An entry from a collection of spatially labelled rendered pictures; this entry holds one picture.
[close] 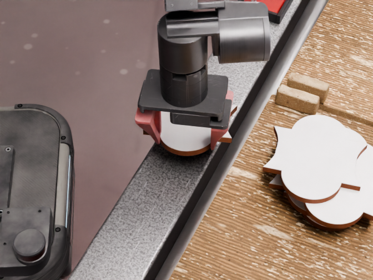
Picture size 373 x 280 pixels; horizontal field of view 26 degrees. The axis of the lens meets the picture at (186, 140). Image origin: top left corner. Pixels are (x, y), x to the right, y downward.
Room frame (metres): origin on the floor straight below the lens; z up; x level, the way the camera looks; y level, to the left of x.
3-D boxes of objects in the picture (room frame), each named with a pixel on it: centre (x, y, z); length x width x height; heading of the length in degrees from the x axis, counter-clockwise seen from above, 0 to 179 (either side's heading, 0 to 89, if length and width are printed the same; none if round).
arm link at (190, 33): (0.69, 0.00, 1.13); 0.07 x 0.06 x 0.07; 94
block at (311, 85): (0.80, -0.17, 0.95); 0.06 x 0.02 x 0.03; 64
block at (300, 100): (0.77, -0.15, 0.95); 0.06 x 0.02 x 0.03; 65
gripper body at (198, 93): (0.69, 0.00, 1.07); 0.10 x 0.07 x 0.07; 81
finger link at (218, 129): (0.69, -0.02, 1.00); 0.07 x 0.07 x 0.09; 81
